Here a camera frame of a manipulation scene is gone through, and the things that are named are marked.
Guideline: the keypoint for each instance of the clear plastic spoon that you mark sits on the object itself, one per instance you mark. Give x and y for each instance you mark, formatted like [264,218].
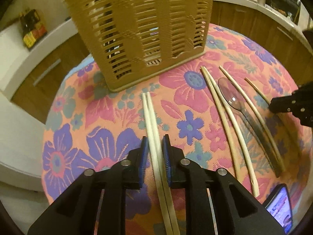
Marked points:
[231,95]

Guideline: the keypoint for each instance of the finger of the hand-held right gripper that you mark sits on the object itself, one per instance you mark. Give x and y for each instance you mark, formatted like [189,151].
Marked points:
[293,102]

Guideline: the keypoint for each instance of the smartphone with lit screen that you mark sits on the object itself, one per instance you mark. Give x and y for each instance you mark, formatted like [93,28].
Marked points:
[281,208]

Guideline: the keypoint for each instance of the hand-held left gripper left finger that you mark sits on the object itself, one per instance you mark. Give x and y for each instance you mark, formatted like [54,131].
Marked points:
[143,161]

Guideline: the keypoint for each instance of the yellow plastic utensil basket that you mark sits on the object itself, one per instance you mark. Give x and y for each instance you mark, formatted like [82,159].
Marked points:
[137,29]

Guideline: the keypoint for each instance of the floral patterned cloth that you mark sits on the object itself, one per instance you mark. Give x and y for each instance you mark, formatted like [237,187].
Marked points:
[190,98]

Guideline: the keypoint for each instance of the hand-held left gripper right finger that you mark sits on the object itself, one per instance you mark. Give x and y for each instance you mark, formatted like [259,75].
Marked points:
[167,161]

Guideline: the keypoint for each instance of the wooden base cabinet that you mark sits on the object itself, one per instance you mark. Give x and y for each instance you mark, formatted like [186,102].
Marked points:
[244,19]
[49,78]

